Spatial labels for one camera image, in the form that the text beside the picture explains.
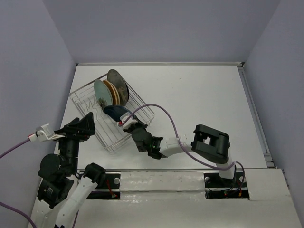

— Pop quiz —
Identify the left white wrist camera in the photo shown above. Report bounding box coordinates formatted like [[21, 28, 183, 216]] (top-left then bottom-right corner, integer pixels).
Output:
[[28, 124, 65, 142]]

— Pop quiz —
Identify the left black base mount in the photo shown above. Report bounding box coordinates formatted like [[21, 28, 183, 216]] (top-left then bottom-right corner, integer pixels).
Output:
[[86, 173, 121, 200]]

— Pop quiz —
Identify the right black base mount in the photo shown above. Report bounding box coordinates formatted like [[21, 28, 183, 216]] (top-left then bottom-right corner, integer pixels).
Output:
[[204, 172, 249, 199]]

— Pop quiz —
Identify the cream plate with black spot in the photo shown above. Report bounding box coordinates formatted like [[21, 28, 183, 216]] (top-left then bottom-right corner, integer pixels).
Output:
[[111, 84, 120, 105]]

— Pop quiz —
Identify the orange woven round plate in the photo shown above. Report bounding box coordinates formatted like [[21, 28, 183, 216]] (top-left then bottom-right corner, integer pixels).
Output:
[[103, 80, 120, 105]]

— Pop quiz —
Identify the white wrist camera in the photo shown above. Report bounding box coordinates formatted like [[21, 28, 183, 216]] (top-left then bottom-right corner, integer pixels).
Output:
[[28, 124, 65, 142], [117, 113, 138, 129]]

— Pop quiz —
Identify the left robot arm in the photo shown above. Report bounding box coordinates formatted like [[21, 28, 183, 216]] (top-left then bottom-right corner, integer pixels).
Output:
[[29, 112, 106, 228]]

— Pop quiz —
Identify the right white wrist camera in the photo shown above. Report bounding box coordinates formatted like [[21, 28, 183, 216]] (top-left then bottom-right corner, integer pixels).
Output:
[[117, 113, 138, 129]]

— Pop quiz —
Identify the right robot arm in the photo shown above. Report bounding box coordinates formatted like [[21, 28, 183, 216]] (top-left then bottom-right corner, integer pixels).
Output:
[[122, 120, 236, 186]]

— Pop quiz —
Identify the teal flower plate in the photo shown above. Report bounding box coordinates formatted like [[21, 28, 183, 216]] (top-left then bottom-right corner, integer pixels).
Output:
[[94, 79, 113, 109]]

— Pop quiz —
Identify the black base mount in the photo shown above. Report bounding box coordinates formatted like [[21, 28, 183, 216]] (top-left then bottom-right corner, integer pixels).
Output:
[[204, 172, 249, 199], [86, 173, 121, 200]]

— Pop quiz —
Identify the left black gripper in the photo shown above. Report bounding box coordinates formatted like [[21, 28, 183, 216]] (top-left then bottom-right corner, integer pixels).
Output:
[[53, 110, 97, 172]]

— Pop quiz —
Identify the grey reindeer plate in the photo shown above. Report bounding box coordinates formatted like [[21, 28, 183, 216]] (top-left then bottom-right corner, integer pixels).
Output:
[[107, 69, 129, 106]]

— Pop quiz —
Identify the metal wire dish rack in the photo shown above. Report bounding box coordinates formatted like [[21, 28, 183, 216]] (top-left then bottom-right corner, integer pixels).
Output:
[[69, 74, 154, 151]]

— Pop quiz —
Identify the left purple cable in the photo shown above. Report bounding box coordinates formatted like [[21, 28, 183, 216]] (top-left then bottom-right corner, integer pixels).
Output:
[[0, 139, 79, 228]]

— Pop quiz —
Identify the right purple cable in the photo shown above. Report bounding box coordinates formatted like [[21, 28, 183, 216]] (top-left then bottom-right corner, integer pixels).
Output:
[[118, 103, 245, 193]]

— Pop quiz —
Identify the purple cable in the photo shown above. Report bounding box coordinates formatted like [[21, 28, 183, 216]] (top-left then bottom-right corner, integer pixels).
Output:
[[118, 103, 245, 193], [0, 139, 79, 228]]

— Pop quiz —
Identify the dark blue leaf plate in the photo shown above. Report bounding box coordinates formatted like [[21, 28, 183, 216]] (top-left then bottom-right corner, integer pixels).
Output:
[[103, 105, 132, 122]]

